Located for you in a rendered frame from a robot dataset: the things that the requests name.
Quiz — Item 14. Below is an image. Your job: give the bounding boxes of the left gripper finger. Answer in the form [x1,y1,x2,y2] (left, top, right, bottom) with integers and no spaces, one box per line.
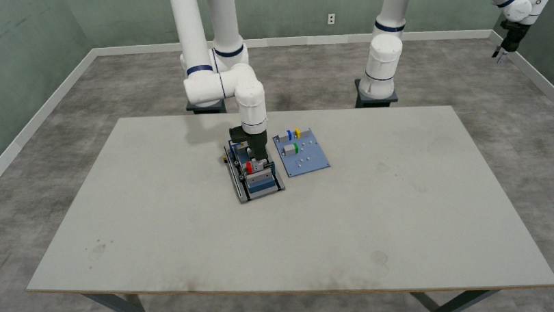
[492,45,502,57]
[497,51,513,64]

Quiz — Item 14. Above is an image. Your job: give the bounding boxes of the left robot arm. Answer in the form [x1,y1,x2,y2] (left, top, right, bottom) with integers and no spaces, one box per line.
[359,0,548,99]

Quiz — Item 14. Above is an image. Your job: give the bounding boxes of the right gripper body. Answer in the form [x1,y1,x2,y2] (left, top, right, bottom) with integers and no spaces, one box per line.
[229,118,268,161]

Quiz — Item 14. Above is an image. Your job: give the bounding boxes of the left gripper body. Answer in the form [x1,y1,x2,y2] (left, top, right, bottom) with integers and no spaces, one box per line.
[500,16,538,52]

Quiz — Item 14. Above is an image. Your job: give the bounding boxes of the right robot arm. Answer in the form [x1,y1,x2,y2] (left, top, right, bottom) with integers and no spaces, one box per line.
[170,0,267,127]

